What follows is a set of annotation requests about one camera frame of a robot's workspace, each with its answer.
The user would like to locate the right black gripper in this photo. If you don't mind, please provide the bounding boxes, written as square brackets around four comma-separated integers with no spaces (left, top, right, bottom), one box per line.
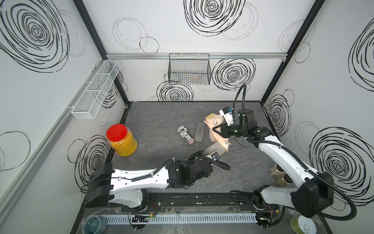
[211,122,246,139]

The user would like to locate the grey rectangular eyeglass case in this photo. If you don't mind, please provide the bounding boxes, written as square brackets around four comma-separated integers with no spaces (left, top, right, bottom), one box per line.
[202,142,228,158]

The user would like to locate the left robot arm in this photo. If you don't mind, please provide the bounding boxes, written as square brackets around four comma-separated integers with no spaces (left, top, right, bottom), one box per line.
[84,152,231,208]

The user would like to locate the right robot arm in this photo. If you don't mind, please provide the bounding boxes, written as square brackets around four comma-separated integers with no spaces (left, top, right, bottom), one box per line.
[212,107,334,218]

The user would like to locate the grey fabric oval eyeglass case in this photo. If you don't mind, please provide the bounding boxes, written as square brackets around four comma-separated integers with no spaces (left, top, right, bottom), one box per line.
[194,122,206,143]

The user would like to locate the red lid jar yellow grains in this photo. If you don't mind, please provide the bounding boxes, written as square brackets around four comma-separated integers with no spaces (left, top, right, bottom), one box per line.
[106,124,138,157]

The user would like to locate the green white tape roll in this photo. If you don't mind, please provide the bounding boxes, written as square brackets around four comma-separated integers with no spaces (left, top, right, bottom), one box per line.
[290,215,317,234]

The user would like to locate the teal tape roll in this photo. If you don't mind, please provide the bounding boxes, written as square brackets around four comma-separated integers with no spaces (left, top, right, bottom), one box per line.
[82,215,107,234]

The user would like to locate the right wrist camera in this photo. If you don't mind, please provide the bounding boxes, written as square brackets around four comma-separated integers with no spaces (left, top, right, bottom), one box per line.
[219,107,234,126]

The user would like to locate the black corrugated right cable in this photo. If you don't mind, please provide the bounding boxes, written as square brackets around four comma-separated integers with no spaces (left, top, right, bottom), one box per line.
[232,83,357,221]

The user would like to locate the black corrugated cable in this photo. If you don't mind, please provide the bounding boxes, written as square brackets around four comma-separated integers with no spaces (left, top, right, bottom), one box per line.
[128,156,231,182]
[232,83,357,221]

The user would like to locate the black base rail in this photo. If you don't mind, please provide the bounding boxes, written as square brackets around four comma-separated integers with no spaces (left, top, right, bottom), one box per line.
[122,192,281,213]

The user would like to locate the white slotted cable duct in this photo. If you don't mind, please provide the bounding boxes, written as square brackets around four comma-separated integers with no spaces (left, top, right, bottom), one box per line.
[102,213,258,225]

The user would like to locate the black corrugated left cable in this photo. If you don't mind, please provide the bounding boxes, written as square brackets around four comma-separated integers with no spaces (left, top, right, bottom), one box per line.
[128,156,231,182]

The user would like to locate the black wire wall basket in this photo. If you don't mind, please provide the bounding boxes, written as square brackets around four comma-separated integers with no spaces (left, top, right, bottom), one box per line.
[168,53,212,85]

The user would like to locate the white wire wall shelf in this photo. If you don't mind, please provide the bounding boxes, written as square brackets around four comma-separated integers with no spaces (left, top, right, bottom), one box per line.
[71,60,120,120]

